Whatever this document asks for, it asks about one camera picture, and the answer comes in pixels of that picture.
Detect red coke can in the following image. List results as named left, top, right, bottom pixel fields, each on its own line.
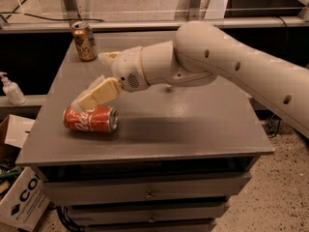
left=63, top=106, right=118, bottom=132

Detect right metal bracket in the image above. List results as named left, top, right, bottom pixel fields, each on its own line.
left=188, top=0, right=201, bottom=20

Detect black cable under cabinet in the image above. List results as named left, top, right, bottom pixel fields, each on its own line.
left=56, top=206, right=85, bottom=232

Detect drawer with knob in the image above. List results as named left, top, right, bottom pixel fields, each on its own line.
left=69, top=200, right=230, bottom=225
left=44, top=172, right=251, bottom=206

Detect metal bracket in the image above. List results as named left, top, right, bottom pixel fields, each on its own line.
left=63, top=0, right=80, bottom=20
left=188, top=0, right=201, bottom=20

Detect left metal bracket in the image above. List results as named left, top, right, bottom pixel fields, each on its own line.
left=63, top=0, right=80, bottom=20

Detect white printed cardboard box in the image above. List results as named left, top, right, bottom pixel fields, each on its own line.
left=0, top=167, right=50, bottom=232

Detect black cable on floor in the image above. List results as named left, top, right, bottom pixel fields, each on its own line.
left=0, top=0, right=105, bottom=23

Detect open brown cardboard box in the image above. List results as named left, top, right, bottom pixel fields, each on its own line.
left=0, top=114, right=34, bottom=161

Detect top drawer with knob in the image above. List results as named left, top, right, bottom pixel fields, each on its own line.
left=44, top=172, right=251, bottom=206

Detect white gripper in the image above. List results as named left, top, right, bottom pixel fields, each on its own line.
left=70, top=46, right=149, bottom=111

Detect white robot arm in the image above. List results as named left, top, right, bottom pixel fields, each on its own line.
left=71, top=21, right=309, bottom=137

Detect grey drawer cabinet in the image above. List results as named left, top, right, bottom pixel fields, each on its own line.
left=15, top=29, right=275, bottom=232

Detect white pump dispenser bottle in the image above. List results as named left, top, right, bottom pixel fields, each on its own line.
left=0, top=72, right=26, bottom=105

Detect gold brown soda can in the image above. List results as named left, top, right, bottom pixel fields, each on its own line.
left=70, top=21, right=97, bottom=61

